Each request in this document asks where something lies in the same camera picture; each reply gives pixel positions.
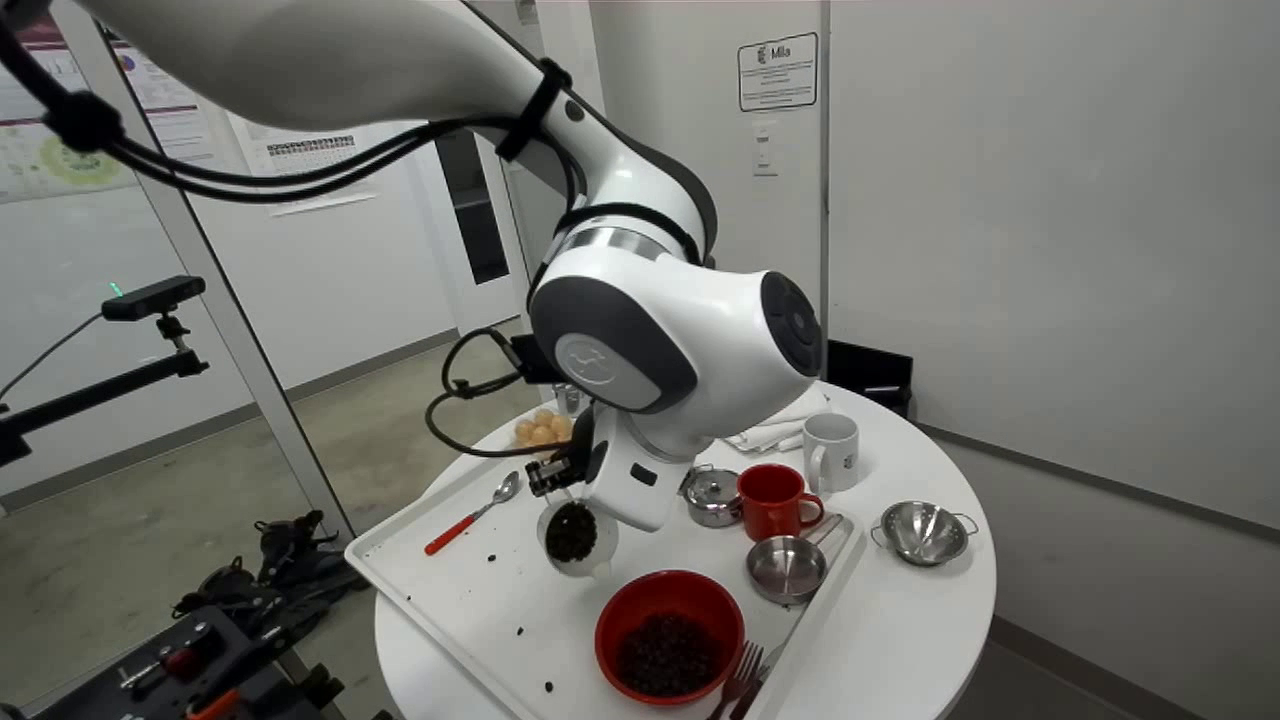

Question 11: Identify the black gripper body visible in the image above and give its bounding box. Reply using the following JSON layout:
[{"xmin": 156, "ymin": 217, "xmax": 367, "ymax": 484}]
[{"xmin": 525, "ymin": 438, "xmax": 608, "ymax": 504}]

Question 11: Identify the steel bowl with red contents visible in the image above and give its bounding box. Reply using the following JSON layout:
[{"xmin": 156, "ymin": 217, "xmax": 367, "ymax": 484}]
[{"xmin": 676, "ymin": 463, "xmax": 748, "ymax": 531}]

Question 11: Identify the small steel bowl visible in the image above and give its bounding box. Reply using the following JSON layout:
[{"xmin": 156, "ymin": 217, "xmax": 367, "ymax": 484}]
[{"xmin": 746, "ymin": 531, "xmax": 832, "ymax": 610}]

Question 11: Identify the clear pack of round buns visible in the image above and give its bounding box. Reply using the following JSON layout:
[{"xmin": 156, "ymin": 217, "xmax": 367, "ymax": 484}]
[{"xmin": 511, "ymin": 405, "xmax": 582, "ymax": 454}]

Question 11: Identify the white tray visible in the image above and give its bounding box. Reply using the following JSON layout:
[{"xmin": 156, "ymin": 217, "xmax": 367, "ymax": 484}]
[{"xmin": 341, "ymin": 421, "xmax": 873, "ymax": 720}]

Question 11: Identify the red mug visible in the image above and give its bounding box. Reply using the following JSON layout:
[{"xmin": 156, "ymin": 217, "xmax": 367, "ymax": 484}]
[{"xmin": 733, "ymin": 461, "xmax": 830, "ymax": 544}]

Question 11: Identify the black box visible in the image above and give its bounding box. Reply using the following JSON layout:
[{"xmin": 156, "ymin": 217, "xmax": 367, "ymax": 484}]
[{"xmin": 824, "ymin": 334, "xmax": 919, "ymax": 421}]

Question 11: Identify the black equipment with red parts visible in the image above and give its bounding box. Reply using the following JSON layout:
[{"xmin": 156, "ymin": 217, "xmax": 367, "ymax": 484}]
[{"xmin": 31, "ymin": 506, "xmax": 374, "ymax": 720}]

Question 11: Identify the white door sign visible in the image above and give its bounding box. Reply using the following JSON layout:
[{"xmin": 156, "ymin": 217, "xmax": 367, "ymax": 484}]
[{"xmin": 733, "ymin": 28, "xmax": 824, "ymax": 116}]

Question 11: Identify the orange handled spoon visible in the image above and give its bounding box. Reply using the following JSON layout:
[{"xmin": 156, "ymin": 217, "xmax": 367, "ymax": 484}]
[{"xmin": 422, "ymin": 469, "xmax": 525, "ymax": 560}]

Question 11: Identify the red handled fork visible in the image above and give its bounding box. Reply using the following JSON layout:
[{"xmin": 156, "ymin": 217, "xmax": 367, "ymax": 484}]
[{"xmin": 703, "ymin": 636, "xmax": 778, "ymax": 720}]

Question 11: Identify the grey diagonal metal post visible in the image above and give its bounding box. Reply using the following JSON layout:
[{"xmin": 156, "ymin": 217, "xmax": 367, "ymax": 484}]
[{"xmin": 124, "ymin": 165, "xmax": 360, "ymax": 541}]

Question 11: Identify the steel bowl with handles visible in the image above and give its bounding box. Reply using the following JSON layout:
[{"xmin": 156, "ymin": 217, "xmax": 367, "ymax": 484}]
[{"xmin": 873, "ymin": 494, "xmax": 983, "ymax": 572}]

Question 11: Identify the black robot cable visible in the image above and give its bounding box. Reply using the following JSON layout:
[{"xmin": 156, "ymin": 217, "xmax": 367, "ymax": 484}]
[{"xmin": 0, "ymin": 11, "xmax": 594, "ymax": 463}]

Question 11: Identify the black camera on stand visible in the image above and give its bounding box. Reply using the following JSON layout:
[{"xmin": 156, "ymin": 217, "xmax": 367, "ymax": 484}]
[{"xmin": 95, "ymin": 270, "xmax": 212, "ymax": 352}]

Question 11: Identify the wall poster with green circle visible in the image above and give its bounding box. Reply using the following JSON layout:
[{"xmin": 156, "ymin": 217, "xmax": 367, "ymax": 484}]
[{"xmin": 0, "ymin": 116, "xmax": 134, "ymax": 205}]

